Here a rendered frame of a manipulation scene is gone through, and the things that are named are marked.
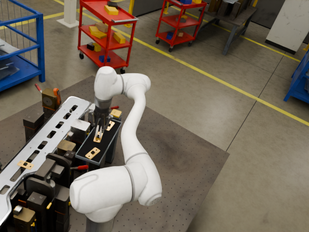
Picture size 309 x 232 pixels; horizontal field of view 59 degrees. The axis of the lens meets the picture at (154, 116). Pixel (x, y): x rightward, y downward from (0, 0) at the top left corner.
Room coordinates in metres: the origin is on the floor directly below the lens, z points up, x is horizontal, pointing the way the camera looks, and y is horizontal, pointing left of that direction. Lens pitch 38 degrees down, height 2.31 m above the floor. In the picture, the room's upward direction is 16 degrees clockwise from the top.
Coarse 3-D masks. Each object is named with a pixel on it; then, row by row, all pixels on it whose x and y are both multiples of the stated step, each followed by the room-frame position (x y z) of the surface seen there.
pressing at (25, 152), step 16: (64, 112) 1.42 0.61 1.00; (80, 112) 1.47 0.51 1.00; (48, 128) 1.23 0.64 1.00; (64, 128) 1.27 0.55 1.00; (32, 144) 1.07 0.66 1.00; (48, 144) 1.10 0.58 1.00; (16, 160) 0.93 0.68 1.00; (0, 176) 0.81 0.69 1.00; (0, 208) 0.64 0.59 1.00; (0, 224) 0.57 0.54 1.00
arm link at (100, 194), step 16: (80, 176) 0.56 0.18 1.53; (96, 176) 0.56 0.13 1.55; (112, 176) 0.58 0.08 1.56; (128, 176) 0.60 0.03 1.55; (80, 192) 0.50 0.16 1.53; (96, 192) 0.51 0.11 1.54; (112, 192) 0.53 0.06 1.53; (128, 192) 0.56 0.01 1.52; (80, 208) 0.48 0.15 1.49; (96, 208) 0.49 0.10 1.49; (112, 208) 0.52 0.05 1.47; (96, 224) 0.50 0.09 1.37; (112, 224) 0.54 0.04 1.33
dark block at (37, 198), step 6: (30, 198) 0.67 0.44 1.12; (36, 198) 0.68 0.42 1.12; (42, 198) 0.68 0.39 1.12; (30, 204) 0.65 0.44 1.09; (36, 204) 0.65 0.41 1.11; (42, 204) 0.66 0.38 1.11; (36, 210) 0.65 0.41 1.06; (42, 210) 0.66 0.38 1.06; (36, 216) 0.66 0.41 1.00; (42, 216) 0.66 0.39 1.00; (36, 222) 0.66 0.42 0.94; (42, 222) 0.66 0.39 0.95; (36, 228) 0.66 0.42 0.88; (42, 228) 0.66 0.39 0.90
